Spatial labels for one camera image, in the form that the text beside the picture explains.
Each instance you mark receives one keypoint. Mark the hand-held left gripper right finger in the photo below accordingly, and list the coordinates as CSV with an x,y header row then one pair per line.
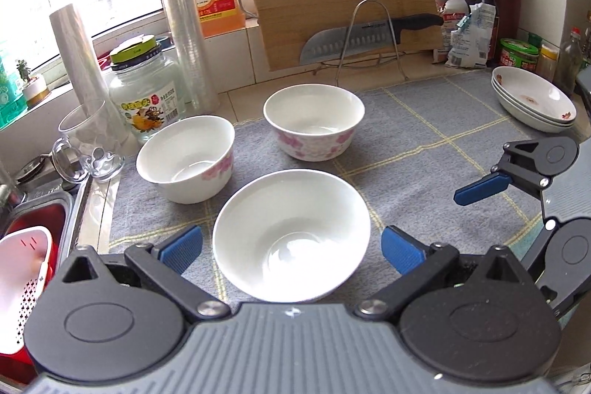
x,y
399,250

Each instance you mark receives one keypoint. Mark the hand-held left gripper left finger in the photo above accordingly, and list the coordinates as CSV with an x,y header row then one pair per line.
x,y
184,246

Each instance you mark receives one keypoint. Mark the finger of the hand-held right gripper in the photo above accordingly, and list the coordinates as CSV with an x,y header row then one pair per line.
x,y
480,188
538,251

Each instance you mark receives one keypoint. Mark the white bowl with pink flowers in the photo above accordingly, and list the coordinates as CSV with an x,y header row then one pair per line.
x,y
286,232
184,186
314,140

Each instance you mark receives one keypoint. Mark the white plate with fruit print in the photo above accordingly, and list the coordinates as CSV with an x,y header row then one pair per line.
x,y
536,126
526,118

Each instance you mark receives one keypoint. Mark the white fruit-print plate with brown stain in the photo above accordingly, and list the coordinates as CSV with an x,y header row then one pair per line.
x,y
531,91

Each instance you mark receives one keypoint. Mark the grey checked cloth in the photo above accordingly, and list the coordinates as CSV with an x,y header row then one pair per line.
x,y
415,154

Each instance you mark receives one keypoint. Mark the stainless steel sink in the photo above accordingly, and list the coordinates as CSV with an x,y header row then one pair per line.
x,y
69,209

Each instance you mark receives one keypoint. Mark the green-lidded sauce jar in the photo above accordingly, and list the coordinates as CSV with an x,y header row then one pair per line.
x,y
519,59

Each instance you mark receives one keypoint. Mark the yellow-lidded spice jar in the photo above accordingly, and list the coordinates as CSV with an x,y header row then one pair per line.
x,y
548,64

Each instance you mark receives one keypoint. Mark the clear bottle with red cap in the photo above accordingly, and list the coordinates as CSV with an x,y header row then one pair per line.
x,y
568,61

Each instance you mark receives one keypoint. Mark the white and blue packet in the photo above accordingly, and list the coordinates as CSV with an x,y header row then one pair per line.
x,y
471,41

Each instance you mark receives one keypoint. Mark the glass jar with green lid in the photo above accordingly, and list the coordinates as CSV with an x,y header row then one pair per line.
x,y
143,98

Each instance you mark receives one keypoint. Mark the clear glass mug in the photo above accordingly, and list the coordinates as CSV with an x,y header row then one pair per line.
x,y
83,131

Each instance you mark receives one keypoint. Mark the red and white colander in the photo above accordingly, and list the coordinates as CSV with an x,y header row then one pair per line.
x,y
32,214

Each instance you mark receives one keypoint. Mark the small green-capped jar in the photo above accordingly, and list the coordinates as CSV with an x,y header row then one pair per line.
x,y
534,39

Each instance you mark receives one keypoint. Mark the red and white packet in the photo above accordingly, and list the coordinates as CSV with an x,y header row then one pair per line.
x,y
444,31

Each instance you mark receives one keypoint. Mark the white plastic colander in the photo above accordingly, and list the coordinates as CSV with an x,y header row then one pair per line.
x,y
23,283

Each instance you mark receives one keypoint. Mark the blue bag clip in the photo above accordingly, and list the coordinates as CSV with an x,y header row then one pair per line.
x,y
464,22

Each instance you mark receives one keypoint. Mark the dark red knife block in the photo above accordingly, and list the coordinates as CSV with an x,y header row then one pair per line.
x,y
510,15

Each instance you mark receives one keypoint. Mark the narrow clear cup sleeve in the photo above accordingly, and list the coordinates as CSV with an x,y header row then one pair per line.
x,y
78,61

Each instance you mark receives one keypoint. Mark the small potted plant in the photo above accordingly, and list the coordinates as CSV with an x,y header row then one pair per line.
x,y
34,91

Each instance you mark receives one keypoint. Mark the stack of clear plastic cups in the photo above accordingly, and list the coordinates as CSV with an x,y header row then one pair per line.
x,y
184,29

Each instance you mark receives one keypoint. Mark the green plastic bottle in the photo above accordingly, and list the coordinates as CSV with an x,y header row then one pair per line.
x,y
9,98

